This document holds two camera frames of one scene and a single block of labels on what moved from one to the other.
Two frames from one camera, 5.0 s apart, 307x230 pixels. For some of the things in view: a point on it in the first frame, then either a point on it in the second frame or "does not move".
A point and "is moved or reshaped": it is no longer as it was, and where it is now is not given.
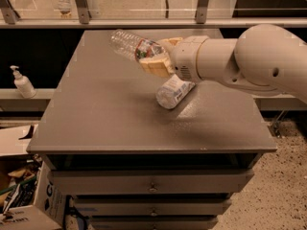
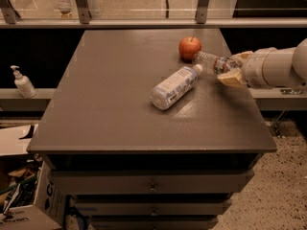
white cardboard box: x=48 y=209 does not move
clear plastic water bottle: x=133 y=46 is moved or reshaped
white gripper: x=184 y=58 -> x=252 y=69
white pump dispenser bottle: x=23 y=83 does not move
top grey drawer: x=148 y=181 does not move
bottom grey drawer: x=153 y=222 does not move
